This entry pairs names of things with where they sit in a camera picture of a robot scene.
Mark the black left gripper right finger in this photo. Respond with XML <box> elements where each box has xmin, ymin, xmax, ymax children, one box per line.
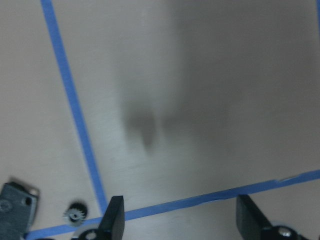
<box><xmin>235</xmin><ymin>194</ymin><xmax>278</xmax><ymax>240</ymax></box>

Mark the small black bearing gear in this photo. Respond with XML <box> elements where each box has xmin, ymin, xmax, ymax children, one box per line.
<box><xmin>62</xmin><ymin>201</ymin><xmax>88</xmax><ymax>227</ymax></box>

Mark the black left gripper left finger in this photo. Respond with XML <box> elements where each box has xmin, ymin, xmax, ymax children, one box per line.
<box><xmin>97</xmin><ymin>195</ymin><xmax>125</xmax><ymax>240</ymax></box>

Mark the black brake pad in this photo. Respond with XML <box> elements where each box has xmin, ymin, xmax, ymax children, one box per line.
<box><xmin>0</xmin><ymin>176</ymin><xmax>40</xmax><ymax>240</ymax></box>

